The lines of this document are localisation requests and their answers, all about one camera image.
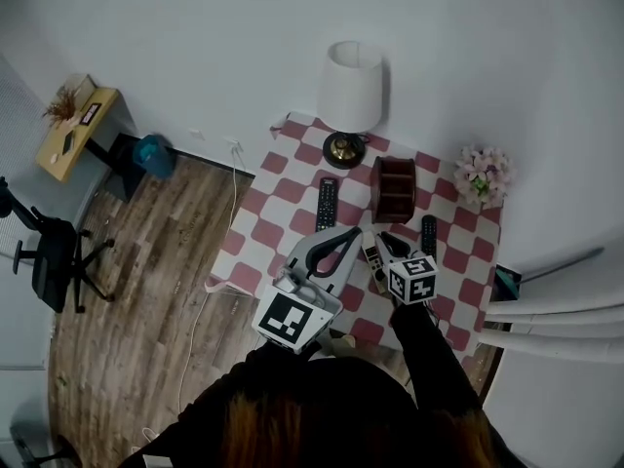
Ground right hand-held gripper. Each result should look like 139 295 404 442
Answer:
372 230 441 307

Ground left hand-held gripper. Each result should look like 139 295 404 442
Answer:
251 225 364 357

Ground silver remote control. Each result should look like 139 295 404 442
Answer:
360 230 391 297

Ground small black remote control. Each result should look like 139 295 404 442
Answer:
420 214 438 258

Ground large black remote control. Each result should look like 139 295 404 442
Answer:
315 176 338 233

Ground brown wooden organizer box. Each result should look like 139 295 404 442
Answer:
369 156 418 225

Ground person's right forearm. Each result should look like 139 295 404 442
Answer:
389 299 484 413

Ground person's left forearm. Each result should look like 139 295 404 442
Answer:
243 338 323 374

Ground teal box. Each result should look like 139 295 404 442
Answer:
494 263 523 301

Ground pale rectangular box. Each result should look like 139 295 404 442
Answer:
62 73 97 99

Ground pink checkered tablecloth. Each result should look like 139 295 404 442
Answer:
204 111 503 360

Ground person's beige shoe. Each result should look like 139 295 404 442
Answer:
329 331 357 358

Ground pink flower bouquet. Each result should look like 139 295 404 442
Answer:
452 143 517 210

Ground person's black top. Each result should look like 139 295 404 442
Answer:
116 348 527 468

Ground white table lamp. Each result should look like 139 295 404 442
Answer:
315 40 384 170

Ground white curtains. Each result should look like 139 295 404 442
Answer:
480 246 624 365

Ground teal trash bin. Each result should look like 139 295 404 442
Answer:
132 133 176 179

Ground black office chair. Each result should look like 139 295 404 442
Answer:
0 176 117 314

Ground black desk sign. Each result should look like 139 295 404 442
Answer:
80 100 102 127

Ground yellow wooden side desk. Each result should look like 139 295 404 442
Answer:
34 87 147 204

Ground dried brown plant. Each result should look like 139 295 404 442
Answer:
42 85 82 126

